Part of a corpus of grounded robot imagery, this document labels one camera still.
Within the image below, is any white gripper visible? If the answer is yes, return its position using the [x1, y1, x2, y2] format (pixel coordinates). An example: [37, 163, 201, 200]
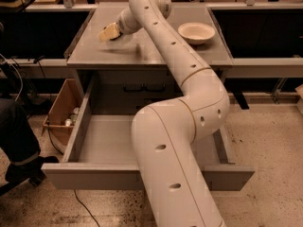
[98, 8, 142, 42]

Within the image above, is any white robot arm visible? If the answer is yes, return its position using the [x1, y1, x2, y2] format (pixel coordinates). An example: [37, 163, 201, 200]
[98, 0, 230, 227]

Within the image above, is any open grey top drawer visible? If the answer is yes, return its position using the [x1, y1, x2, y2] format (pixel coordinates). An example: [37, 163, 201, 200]
[43, 77, 255, 191]

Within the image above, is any white paper bowl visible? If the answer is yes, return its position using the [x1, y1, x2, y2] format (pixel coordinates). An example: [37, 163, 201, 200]
[178, 23, 215, 45]

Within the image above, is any cardboard box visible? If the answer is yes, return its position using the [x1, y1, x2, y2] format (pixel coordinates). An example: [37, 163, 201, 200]
[44, 79, 81, 146]

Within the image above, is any white bottle in box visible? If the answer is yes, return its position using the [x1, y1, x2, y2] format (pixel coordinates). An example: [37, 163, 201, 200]
[64, 118, 72, 127]

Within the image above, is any person's dark trouser leg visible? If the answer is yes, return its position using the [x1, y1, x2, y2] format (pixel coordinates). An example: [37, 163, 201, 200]
[0, 98, 41, 166]

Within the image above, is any black shoe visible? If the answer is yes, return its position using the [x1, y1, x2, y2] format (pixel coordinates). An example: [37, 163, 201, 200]
[5, 156, 59, 183]

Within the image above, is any black drawer handle left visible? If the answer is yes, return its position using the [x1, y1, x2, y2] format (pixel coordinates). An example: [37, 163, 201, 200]
[123, 84, 144, 93]

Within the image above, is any black drawer handle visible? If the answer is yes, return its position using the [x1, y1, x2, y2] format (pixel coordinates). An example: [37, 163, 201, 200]
[123, 84, 144, 93]
[144, 84, 166, 93]

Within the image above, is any black drawer handle right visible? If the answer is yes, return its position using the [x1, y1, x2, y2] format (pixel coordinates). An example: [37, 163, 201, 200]
[144, 84, 166, 93]

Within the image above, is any black floor cable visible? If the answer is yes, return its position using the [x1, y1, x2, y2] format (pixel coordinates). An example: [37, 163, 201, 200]
[73, 189, 101, 227]

